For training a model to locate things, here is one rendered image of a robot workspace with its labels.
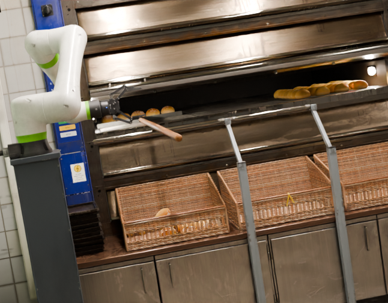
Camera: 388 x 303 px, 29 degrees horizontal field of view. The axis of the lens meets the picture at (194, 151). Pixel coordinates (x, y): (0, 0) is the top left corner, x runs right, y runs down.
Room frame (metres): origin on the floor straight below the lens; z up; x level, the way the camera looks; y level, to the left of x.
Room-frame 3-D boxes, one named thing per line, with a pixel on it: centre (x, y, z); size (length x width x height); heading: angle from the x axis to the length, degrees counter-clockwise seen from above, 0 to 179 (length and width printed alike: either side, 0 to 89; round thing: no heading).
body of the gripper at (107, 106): (3.77, 0.38, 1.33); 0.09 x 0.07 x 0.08; 97
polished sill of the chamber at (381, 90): (4.45, -0.35, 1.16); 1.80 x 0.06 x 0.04; 97
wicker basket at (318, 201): (4.16, -0.42, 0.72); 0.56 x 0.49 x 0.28; 98
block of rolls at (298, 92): (4.94, -0.87, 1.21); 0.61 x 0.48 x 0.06; 7
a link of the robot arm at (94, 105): (3.76, 0.45, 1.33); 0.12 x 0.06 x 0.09; 7
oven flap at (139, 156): (4.42, -0.35, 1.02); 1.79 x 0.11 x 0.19; 97
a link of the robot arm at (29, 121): (3.16, 0.65, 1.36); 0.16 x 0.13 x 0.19; 82
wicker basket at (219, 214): (4.08, 0.18, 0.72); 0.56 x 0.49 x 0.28; 97
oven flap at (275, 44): (4.42, -0.35, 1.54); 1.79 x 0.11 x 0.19; 97
